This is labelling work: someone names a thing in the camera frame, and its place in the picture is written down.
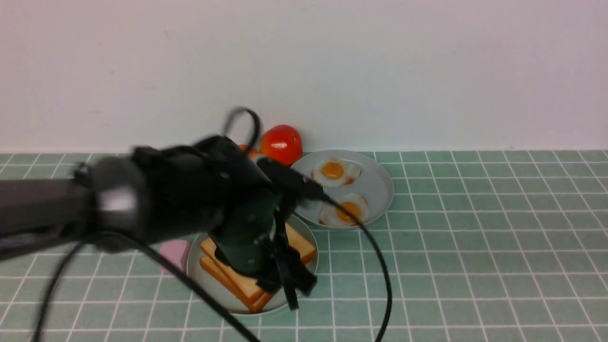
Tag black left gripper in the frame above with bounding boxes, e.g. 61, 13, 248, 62
210, 188, 317, 311

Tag toast slice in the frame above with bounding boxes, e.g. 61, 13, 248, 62
199, 222, 317, 307
199, 239, 274, 314

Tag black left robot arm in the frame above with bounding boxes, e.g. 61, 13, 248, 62
1, 136, 317, 313

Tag front fried egg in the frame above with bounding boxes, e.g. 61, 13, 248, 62
318, 192, 371, 227

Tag fried egg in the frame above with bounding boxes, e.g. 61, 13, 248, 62
318, 192, 371, 227
311, 158, 362, 188

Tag green centre plate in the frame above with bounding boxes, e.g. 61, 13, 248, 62
187, 214, 319, 316

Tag back fried egg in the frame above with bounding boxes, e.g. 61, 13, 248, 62
311, 158, 362, 188

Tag grey egg plate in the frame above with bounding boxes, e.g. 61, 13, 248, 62
292, 150, 394, 224

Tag pink wooden cube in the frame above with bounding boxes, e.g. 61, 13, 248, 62
159, 239, 191, 273

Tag orange fruit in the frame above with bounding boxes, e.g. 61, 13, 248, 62
239, 144, 261, 160

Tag red tomato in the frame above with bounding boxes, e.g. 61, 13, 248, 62
260, 125, 303, 166

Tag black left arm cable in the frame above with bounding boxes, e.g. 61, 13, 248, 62
31, 107, 393, 342

